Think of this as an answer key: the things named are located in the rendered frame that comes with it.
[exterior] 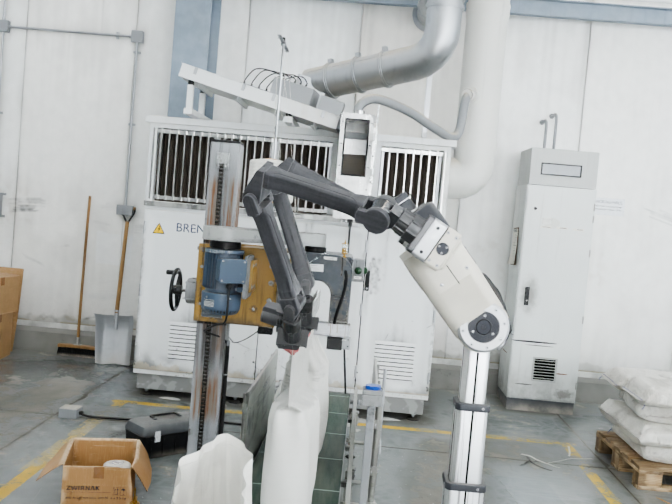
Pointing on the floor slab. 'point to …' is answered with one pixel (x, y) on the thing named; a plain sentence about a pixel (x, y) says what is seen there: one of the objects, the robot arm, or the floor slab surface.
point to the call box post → (367, 454)
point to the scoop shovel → (111, 331)
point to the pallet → (642, 477)
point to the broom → (79, 312)
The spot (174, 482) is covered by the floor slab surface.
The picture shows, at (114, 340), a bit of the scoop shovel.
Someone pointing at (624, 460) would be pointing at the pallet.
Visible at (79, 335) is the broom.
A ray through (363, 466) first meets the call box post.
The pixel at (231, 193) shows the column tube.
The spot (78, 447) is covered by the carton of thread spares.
